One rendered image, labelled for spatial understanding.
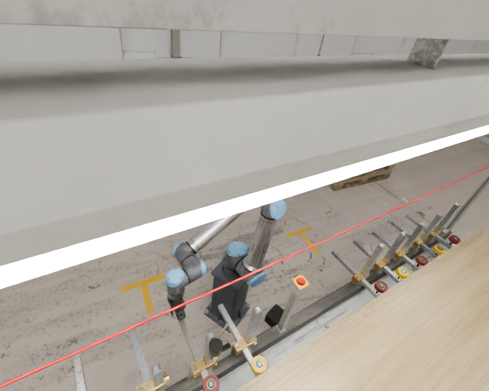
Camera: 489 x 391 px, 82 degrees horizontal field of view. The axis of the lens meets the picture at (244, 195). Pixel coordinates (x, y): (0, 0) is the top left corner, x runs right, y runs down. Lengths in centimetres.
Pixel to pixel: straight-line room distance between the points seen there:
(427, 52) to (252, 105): 24
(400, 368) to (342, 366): 32
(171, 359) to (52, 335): 97
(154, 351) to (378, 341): 166
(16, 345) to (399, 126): 293
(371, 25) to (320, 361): 165
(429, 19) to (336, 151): 12
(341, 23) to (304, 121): 6
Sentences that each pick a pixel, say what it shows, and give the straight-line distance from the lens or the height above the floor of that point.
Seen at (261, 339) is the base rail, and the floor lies 70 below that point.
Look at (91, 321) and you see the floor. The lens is 287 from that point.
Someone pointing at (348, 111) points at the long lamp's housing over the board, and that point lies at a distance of 22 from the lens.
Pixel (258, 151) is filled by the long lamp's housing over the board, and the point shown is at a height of 235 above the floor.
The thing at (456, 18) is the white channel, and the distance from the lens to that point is 30.
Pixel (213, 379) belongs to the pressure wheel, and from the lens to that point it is 161.
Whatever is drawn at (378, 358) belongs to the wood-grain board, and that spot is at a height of 90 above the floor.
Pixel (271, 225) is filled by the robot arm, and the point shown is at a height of 128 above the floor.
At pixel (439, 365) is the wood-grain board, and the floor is 90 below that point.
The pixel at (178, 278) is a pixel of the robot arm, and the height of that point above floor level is 119.
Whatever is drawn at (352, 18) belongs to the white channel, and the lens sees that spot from 21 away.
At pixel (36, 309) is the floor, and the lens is 310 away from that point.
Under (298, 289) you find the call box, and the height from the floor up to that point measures 121.
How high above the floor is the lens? 244
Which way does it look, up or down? 39 degrees down
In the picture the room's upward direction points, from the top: 9 degrees clockwise
